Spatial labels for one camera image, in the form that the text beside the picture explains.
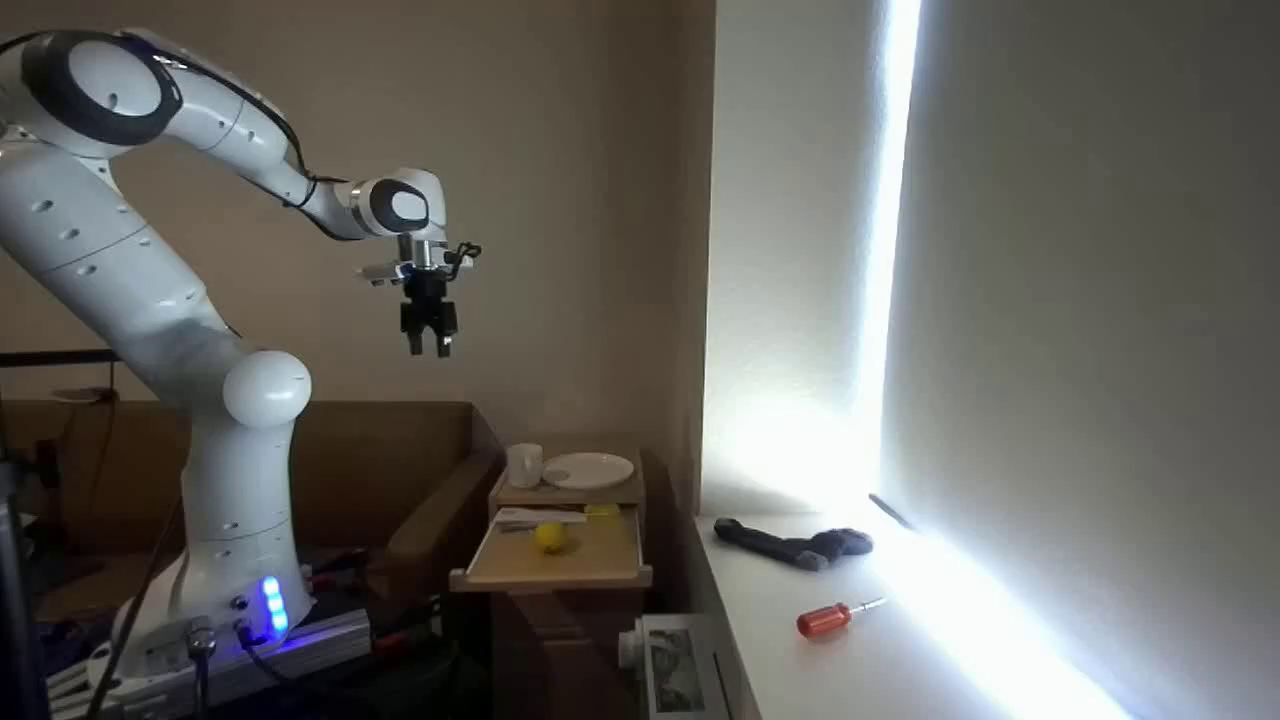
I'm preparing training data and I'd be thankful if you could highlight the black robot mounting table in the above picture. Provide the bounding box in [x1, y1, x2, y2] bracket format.
[43, 558, 457, 720]

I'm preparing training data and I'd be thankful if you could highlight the brown leather armchair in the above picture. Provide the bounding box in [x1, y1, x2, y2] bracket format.
[0, 395, 506, 636]

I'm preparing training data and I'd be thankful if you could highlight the dark sock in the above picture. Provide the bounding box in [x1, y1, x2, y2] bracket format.
[710, 518, 875, 578]

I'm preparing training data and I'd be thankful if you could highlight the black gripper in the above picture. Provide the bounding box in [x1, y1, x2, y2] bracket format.
[394, 269, 463, 359]

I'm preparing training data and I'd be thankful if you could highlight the white window sill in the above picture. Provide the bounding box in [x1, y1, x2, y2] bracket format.
[690, 497, 1135, 720]

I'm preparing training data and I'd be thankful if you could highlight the black camera stand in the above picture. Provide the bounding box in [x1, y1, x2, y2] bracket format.
[0, 345, 120, 374]

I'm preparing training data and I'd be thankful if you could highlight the grey window blind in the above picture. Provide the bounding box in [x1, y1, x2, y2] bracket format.
[875, 0, 1280, 720]

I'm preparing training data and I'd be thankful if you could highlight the wooden pull-out drawer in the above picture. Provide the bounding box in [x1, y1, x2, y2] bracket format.
[447, 504, 655, 598]

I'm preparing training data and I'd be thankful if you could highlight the wooden nightstand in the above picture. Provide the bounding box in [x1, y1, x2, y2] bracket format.
[482, 443, 658, 720]

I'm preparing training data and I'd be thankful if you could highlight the white round plate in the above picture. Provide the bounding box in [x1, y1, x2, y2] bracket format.
[540, 449, 640, 494]

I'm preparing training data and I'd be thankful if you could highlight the white mug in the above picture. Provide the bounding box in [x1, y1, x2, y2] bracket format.
[505, 439, 548, 494]

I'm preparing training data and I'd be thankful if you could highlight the red-handled screwdriver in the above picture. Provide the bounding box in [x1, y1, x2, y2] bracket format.
[792, 592, 890, 645]

